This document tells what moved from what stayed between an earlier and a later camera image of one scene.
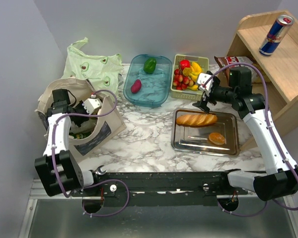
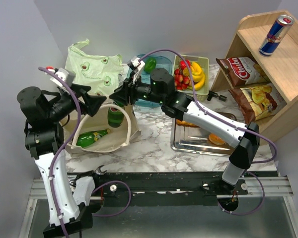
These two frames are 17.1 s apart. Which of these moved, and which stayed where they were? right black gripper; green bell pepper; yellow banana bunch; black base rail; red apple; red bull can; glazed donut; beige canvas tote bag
Moved: right black gripper; beige canvas tote bag
Stayed: glazed donut; red apple; green bell pepper; yellow banana bunch; red bull can; black base rail
